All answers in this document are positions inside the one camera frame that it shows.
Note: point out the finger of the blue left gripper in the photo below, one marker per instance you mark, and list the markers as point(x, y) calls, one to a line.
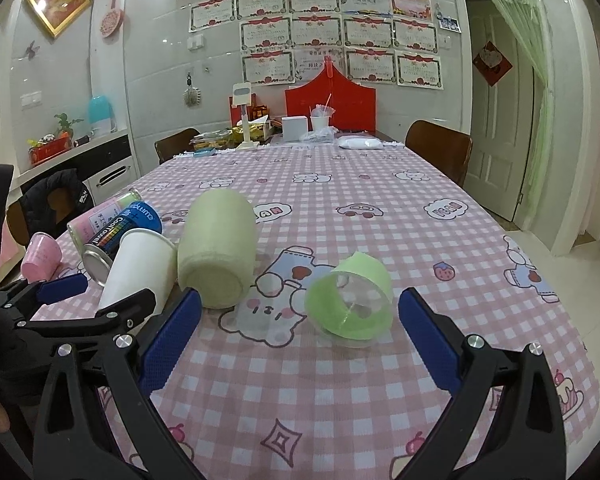
point(62, 288)

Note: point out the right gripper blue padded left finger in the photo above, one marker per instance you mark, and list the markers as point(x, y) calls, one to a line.
point(96, 420)

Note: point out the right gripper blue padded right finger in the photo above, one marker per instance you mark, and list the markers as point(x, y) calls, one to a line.
point(526, 438)

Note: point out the white paper cup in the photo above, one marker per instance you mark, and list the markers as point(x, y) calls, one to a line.
point(145, 259)

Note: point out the pink small cup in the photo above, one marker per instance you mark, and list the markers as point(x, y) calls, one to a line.
point(42, 258)

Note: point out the pale green cylindrical cup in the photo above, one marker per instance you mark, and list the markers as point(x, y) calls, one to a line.
point(218, 246)

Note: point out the green clear plastic cup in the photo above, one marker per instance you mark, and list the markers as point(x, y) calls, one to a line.
point(352, 305)

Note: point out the clear drink cup with straw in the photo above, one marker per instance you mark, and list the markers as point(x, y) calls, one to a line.
point(321, 114)

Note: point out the blue black tin can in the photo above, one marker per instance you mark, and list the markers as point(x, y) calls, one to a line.
point(100, 251)

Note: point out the pink green canister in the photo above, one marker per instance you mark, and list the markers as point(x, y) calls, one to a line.
point(83, 228)

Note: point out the black jacket on chair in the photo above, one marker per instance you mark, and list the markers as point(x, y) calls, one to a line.
point(53, 201)

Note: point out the red plant tray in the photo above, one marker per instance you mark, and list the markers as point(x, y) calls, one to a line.
point(49, 147)

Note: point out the white sideboard cabinet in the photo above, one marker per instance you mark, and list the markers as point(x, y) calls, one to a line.
point(105, 165)

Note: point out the teal white humidifier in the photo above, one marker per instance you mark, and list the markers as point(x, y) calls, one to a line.
point(100, 116)

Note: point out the brown chair left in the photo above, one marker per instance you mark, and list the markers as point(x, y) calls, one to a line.
point(175, 144)

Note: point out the brown chair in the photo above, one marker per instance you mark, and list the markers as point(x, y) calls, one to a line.
point(175, 144)
point(446, 149)

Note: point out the small red box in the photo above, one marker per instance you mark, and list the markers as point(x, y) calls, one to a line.
point(236, 111)

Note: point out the brown chair right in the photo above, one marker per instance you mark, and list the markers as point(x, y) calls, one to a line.
point(446, 149)

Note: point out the white desk lamp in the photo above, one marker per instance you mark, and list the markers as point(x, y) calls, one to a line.
point(241, 98)

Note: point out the white square box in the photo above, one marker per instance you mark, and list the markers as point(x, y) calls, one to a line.
point(294, 127)

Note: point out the red gift bag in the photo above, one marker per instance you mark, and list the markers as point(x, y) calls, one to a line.
point(355, 105)

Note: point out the white panel door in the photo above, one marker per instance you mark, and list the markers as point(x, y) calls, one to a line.
point(501, 117)

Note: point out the red diamond door decoration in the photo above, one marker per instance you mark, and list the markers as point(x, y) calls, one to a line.
point(491, 63)

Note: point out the round red wall ornament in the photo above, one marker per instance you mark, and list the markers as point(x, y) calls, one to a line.
point(112, 19)

